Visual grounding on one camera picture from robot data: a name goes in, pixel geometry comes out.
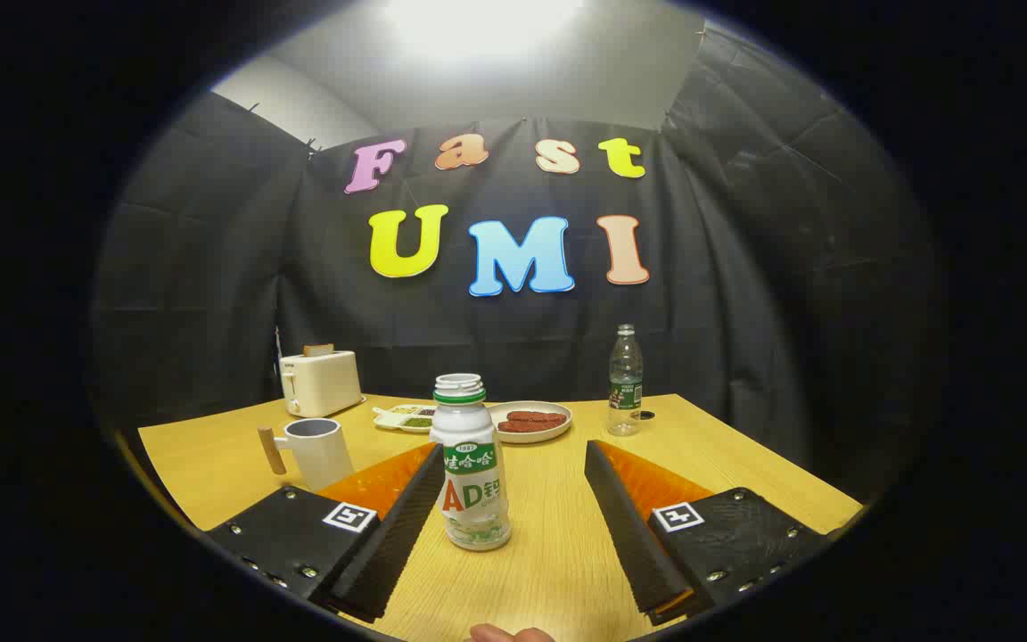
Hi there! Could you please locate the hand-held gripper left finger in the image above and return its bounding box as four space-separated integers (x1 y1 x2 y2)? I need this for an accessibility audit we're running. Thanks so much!
206 443 446 623

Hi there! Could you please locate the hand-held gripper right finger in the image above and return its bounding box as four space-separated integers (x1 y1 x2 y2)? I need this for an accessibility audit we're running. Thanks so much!
585 440 835 625

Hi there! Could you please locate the white cup with wooden handle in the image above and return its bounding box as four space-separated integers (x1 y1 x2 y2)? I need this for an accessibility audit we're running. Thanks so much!
257 417 356 492

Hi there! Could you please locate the white juice bottle green label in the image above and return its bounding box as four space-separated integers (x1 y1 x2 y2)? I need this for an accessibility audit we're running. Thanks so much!
429 374 513 551

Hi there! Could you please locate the clear plastic water bottle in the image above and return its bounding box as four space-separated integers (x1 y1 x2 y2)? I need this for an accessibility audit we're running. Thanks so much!
608 324 645 437

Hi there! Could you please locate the wooden table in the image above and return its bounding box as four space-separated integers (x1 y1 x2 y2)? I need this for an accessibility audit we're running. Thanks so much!
137 393 864 642

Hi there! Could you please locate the small white divided dish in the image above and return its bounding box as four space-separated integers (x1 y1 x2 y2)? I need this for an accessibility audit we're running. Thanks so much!
372 404 439 434

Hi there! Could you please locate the round white plate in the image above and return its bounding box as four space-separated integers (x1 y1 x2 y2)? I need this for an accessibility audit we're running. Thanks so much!
483 400 573 444

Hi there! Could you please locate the cream toaster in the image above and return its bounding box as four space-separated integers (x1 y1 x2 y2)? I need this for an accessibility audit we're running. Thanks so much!
278 350 365 419

